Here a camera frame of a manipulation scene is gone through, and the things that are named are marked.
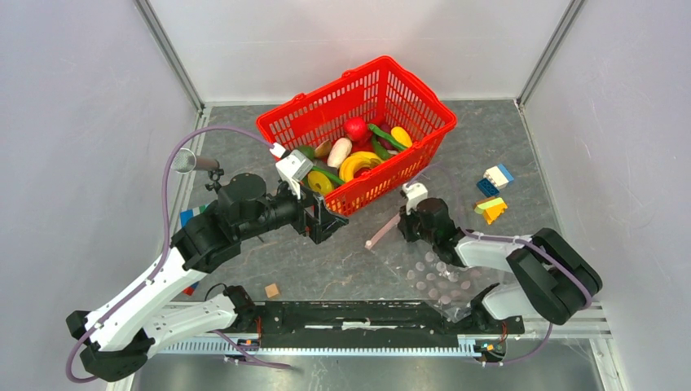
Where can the small wooden cube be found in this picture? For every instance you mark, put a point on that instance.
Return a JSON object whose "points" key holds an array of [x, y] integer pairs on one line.
{"points": [[272, 291]]}

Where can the yellow toy banana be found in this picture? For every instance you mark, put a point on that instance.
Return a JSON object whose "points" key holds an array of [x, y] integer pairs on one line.
{"points": [[357, 161]]}

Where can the yellow toy pineapple slice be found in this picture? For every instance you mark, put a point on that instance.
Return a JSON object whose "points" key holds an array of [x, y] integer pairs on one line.
{"points": [[319, 182]]}

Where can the blue green white block stack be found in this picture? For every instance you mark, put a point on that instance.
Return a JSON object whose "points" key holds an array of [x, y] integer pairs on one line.
{"points": [[186, 215]]}

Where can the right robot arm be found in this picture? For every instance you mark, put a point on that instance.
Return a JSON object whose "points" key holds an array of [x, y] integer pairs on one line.
{"points": [[553, 280]]}

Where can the silver mesh microphone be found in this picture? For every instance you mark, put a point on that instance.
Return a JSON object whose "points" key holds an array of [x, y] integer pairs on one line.
{"points": [[186, 161]]}

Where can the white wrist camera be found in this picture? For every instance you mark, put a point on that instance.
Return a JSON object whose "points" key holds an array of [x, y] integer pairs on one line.
{"points": [[414, 192], [292, 167]]}

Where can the yellow toy lemon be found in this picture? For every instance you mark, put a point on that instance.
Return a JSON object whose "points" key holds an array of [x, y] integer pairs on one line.
{"points": [[401, 136]]}

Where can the green toy avocado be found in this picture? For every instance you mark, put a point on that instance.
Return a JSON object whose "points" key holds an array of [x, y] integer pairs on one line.
{"points": [[307, 151]]}

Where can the white blue toy block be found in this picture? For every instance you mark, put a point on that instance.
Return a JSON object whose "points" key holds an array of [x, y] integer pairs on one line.
{"points": [[498, 176]]}

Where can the red blue toy block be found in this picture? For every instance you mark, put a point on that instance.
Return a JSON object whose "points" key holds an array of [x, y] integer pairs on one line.
{"points": [[189, 290]]}

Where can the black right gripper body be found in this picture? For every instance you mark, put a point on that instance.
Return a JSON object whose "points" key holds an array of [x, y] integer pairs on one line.
{"points": [[412, 230]]}

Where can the red toy apple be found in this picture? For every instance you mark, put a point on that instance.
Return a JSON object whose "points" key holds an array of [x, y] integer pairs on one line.
{"points": [[356, 129]]}

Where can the dark blue toy block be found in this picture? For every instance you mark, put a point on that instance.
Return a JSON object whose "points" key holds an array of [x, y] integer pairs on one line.
{"points": [[487, 188]]}

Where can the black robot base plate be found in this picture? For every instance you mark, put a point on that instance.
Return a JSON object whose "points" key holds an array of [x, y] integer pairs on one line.
{"points": [[363, 324]]}

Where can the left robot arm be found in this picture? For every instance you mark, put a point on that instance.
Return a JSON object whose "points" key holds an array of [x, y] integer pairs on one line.
{"points": [[117, 339]]}

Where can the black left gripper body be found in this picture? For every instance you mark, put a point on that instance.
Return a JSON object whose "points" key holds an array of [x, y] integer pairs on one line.
{"points": [[307, 223]]}

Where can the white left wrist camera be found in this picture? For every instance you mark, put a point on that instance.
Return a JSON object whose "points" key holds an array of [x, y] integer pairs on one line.
{"points": [[292, 167]]}

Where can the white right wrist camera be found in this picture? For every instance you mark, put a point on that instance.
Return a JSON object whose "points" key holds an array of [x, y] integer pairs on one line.
{"points": [[414, 192]]}

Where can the clear zip top bag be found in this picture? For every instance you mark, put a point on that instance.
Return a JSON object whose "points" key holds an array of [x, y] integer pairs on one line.
{"points": [[447, 288]]}

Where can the white toy radish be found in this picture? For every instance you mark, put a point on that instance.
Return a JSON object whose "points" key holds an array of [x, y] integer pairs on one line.
{"points": [[341, 149]]}

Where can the red plastic basket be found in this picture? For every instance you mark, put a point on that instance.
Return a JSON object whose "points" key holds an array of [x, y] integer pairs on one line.
{"points": [[380, 91]]}

